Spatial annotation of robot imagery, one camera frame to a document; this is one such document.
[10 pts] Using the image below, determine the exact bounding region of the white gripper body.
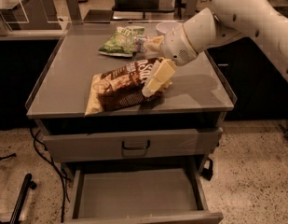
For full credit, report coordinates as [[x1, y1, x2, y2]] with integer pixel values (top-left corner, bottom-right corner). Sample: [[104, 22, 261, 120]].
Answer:
[[160, 24, 198, 66]]

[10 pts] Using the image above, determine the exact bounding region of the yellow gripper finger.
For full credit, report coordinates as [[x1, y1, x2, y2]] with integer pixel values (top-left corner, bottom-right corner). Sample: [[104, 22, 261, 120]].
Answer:
[[142, 59, 176, 97], [144, 35, 164, 59]]

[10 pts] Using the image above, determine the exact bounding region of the brown chip bag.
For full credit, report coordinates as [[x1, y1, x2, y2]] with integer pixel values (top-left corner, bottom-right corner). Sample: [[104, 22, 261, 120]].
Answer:
[[85, 58, 171, 116]]

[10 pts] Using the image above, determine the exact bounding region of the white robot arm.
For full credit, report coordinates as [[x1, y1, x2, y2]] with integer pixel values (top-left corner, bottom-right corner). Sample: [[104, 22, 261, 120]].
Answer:
[[142, 0, 288, 97]]

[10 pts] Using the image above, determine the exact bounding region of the green chip bag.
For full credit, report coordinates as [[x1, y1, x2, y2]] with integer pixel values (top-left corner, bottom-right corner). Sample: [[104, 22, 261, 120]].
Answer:
[[99, 26, 144, 57]]

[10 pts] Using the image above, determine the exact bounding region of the grey top drawer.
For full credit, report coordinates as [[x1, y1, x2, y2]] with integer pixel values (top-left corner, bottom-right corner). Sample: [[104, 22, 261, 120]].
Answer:
[[44, 128, 223, 162]]

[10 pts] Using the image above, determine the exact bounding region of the grey drawer cabinet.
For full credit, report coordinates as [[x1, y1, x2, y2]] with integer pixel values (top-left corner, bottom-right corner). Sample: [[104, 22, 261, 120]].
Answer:
[[27, 23, 236, 224]]

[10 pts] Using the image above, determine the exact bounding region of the grey open middle drawer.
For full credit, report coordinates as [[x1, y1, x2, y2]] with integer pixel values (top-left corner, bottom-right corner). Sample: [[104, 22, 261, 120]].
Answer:
[[65, 156, 223, 224]]

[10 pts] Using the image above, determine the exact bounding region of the clear plastic water bottle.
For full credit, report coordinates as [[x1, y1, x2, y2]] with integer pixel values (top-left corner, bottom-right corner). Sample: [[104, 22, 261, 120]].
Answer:
[[134, 35, 149, 53]]

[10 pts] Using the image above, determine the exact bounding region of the white bowl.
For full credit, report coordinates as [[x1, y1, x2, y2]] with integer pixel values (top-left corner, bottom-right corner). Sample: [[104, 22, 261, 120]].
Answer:
[[156, 21, 182, 35]]

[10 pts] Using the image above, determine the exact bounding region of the black stand leg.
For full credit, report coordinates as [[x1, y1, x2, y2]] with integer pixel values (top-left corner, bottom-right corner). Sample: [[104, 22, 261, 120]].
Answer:
[[9, 174, 37, 224]]

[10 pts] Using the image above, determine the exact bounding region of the black drawer handle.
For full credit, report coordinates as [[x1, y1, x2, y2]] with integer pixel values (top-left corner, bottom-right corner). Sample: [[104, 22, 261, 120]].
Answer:
[[121, 140, 150, 150]]

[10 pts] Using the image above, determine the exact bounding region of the black floor cable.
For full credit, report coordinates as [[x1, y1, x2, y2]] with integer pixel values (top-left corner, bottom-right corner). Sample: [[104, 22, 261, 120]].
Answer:
[[29, 126, 72, 223]]

